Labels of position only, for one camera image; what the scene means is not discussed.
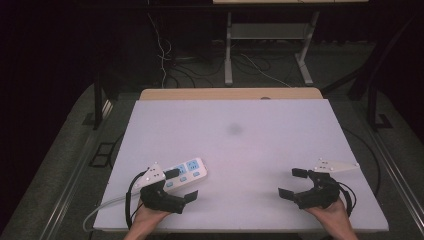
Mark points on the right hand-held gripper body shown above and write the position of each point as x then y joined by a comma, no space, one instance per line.
321,193

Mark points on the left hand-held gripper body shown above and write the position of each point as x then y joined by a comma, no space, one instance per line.
156,196

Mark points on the white power strip blue sockets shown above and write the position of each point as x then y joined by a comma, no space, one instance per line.
192,173

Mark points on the person's left hand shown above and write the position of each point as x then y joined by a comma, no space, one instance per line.
146,219

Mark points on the person's right hand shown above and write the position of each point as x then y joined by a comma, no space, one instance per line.
331,216

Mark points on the white table cover sheet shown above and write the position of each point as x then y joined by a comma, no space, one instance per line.
240,160

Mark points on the black stand leg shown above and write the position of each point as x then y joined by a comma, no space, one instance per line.
372,106

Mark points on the wooden table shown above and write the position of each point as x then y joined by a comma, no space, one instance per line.
230,93

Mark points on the black diagonal stand bar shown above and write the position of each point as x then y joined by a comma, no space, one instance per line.
376,63

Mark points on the white metal stand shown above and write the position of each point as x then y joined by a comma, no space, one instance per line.
268,31

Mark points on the black rectangular floor frame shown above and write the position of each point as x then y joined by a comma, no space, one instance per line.
101,155

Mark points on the aluminium floor rail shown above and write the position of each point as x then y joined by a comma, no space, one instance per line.
396,176
75,173

